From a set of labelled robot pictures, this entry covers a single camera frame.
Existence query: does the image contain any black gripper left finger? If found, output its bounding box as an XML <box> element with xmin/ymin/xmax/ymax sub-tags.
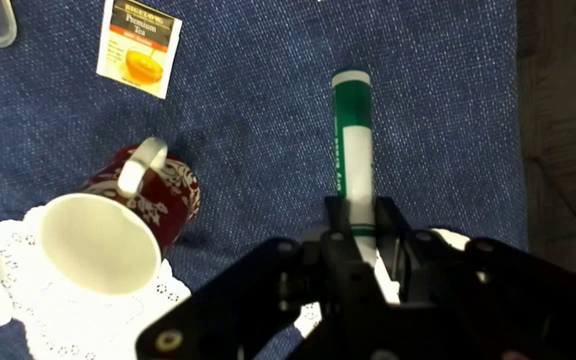
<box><xmin>322</xmin><ymin>194</ymin><xmax>357</xmax><ymax>270</ymax></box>

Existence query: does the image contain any blue denim tablecloth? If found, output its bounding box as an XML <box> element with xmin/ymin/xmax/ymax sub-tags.
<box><xmin>0</xmin><ymin>0</ymin><xmax>529</xmax><ymax>360</ymax></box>

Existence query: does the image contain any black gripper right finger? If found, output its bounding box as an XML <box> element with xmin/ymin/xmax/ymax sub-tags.
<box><xmin>370</xmin><ymin>194</ymin><xmax>411</xmax><ymax>270</ymax></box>

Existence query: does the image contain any green white marker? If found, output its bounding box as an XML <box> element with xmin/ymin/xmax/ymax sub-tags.
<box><xmin>327</xmin><ymin>68</ymin><xmax>401</xmax><ymax>307</ymax></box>

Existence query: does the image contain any orange printed tea bag packet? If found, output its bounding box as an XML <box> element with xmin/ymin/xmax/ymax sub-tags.
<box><xmin>93</xmin><ymin>0</ymin><xmax>184</xmax><ymax>103</ymax></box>

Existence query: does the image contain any red floral white mug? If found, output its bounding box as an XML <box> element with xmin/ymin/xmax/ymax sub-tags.
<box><xmin>35</xmin><ymin>134</ymin><xmax>204</xmax><ymax>299</ymax></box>

